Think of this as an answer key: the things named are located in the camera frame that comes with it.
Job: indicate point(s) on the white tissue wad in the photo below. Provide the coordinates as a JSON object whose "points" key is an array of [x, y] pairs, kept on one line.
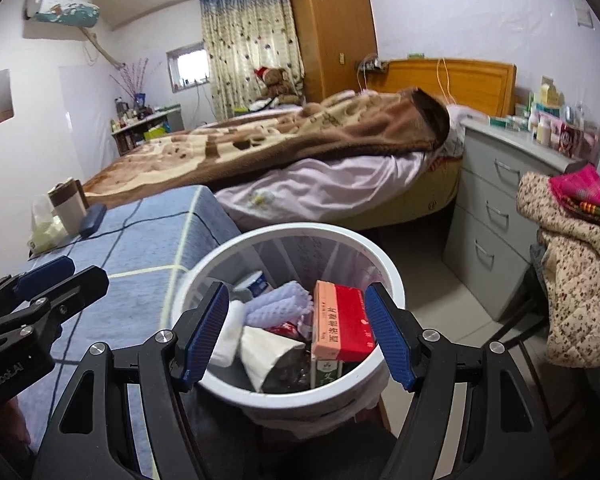
{"points": [[230, 332]]}

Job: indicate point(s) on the floral quilted jacket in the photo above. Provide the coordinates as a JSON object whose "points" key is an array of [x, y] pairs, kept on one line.
{"points": [[580, 280]]}

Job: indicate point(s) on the orange and red box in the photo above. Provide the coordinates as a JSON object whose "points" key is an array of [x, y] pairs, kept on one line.
{"points": [[347, 320]]}

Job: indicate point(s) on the beige cup with brown band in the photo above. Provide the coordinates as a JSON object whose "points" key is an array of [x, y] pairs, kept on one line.
{"points": [[70, 210]]}

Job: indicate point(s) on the teddy bear with red hat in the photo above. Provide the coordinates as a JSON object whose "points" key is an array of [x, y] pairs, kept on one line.
{"points": [[277, 85]]}

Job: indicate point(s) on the pink bedsheet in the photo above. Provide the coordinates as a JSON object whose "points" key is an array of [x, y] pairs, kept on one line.
{"points": [[330, 185]]}

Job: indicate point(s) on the heart print curtain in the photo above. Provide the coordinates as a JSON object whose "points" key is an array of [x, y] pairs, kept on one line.
{"points": [[247, 45]]}

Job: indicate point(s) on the cluttered desk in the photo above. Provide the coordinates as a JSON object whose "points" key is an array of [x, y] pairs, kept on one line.
{"points": [[145, 130]]}

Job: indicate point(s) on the yellow tissue pack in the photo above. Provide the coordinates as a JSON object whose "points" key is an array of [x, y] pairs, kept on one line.
{"points": [[45, 230]]}

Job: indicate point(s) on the purple foam net sleeve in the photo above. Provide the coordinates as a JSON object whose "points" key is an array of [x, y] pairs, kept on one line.
{"points": [[280, 305]]}

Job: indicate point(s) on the pink plaid cloth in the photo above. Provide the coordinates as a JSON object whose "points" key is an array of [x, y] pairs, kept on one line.
{"points": [[585, 190]]}

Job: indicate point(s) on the wooden wardrobe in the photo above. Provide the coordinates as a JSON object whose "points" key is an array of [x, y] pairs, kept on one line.
{"points": [[332, 30]]}

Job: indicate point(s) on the wrapped air conditioner pipe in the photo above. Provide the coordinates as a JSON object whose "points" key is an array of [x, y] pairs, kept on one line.
{"points": [[102, 50]]}

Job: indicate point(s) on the wooden headboard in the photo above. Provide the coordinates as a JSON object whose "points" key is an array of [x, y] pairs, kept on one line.
{"points": [[475, 82]]}

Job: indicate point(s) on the grey drawer cabinet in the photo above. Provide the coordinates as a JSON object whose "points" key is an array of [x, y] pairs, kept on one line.
{"points": [[485, 220]]}

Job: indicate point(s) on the white plastic bin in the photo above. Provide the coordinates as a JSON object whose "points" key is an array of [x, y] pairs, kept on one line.
{"points": [[380, 280]]}

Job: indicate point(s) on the power strip with chargers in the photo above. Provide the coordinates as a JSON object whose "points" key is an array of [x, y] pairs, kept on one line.
{"points": [[372, 66]]}

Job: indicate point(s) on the white wall switch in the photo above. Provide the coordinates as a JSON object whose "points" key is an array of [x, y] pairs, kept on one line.
{"points": [[583, 17]]}

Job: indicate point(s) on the black chair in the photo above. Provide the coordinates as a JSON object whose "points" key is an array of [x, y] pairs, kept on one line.
{"points": [[530, 320]]}

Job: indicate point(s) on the small window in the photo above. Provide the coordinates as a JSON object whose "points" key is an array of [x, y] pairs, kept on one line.
{"points": [[187, 67]]}

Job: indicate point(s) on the small green and white box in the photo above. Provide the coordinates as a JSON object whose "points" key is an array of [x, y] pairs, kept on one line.
{"points": [[326, 375]]}

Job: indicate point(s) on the air conditioner with printed cover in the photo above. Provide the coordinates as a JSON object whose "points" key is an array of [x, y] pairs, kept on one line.
{"points": [[62, 5]]}

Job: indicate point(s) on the white wall panel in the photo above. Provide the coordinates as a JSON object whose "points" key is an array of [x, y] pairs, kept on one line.
{"points": [[82, 110]]}

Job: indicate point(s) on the yellow bed base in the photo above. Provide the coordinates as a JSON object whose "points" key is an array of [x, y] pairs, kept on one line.
{"points": [[420, 195]]}

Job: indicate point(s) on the pile of medicine packets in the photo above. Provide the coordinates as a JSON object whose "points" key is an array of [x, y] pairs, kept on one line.
{"points": [[550, 125]]}

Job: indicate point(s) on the dark blue glasses case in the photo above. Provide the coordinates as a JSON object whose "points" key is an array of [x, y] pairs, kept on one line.
{"points": [[92, 220]]}

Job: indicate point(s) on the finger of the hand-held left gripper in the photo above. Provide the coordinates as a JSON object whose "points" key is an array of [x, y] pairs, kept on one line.
{"points": [[75, 287], [45, 275]]}

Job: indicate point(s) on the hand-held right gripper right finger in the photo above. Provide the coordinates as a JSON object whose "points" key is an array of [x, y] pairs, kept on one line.
{"points": [[387, 335]]}

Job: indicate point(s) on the dried branches in vase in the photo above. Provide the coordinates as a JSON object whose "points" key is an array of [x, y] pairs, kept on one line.
{"points": [[132, 80]]}

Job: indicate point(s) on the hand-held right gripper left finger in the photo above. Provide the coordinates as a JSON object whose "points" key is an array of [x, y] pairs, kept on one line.
{"points": [[207, 335]]}

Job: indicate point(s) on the brown paw print blanket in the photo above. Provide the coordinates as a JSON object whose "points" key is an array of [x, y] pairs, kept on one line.
{"points": [[305, 130]]}

